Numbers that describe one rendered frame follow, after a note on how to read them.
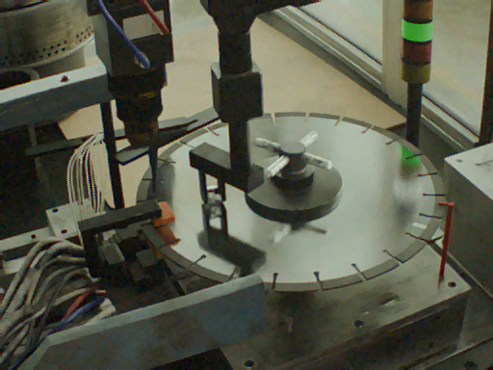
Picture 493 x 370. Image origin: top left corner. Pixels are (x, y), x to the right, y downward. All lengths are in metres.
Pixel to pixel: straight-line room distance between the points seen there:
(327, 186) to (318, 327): 0.16
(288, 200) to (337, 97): 0.67
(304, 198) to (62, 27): 0.68
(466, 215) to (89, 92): 0.52
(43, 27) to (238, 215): 0.65
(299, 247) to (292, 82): 0.79
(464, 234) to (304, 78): 0.63
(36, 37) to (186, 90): 0.35
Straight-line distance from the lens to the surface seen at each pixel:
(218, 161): 0.85
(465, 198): 1.07
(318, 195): 0.89
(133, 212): 0.85
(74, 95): 1.00
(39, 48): 1.42
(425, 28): 1.09
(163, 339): 0.72
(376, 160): 0.97
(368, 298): 0.93
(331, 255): 0.82
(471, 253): 1.09
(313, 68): 1.65
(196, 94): 1.56
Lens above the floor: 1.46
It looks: 33 degrees down
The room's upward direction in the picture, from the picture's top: 3 degrees counter-clockwise
